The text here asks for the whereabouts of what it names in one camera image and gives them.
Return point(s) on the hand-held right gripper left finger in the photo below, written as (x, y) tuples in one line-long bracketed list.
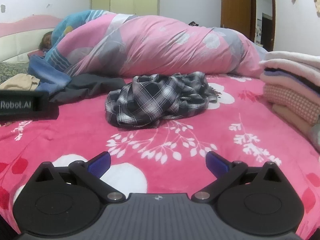
[(100, 165)]

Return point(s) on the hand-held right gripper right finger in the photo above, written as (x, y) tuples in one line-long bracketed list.
[(217, 165)]

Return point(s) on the black white plaid pants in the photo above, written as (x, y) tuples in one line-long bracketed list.
[(150, 100)]

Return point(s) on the stack of folded clothes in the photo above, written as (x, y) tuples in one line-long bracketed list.
[(287, 92)]

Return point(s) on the blue cloth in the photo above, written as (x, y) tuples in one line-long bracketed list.
[(47, 75)]

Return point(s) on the pink floral blanket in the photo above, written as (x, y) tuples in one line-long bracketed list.
[(82, 125)]

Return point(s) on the beige garment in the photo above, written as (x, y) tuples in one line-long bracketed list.
[(17, 82)]

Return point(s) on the dark grey garment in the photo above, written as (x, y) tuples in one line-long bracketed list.
[(92, 85)]

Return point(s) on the green patterned pillow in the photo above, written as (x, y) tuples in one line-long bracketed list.
[(11, 68)]

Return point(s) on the pink pillow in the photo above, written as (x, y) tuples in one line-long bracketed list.
[(35, 54)]

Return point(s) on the pink white headboard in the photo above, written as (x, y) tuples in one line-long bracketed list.
[(20, 37)]

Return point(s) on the teal striped quilt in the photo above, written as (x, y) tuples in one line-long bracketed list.
[(62, 27)]

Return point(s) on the pink floral duvet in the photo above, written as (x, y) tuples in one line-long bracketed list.
[(162, 45)]

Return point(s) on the brown wooden door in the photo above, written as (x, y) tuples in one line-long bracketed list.
[(235, 5)]

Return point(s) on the brown door frame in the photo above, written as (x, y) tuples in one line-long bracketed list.
[(253, 10)]

